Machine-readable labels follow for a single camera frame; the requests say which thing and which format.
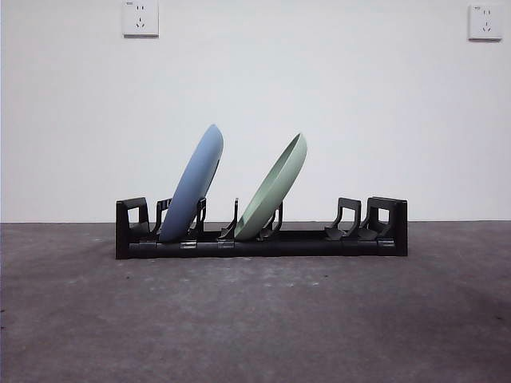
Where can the green round plate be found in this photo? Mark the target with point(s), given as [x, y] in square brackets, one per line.
[275, 187]

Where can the blue round plate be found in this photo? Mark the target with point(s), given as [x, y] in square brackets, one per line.
[191, 183]

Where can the black plate rack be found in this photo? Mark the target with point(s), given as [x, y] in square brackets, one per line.
[303, 247]

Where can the white wall socket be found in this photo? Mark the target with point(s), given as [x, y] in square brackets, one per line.
[140, 18]
[485, 22]

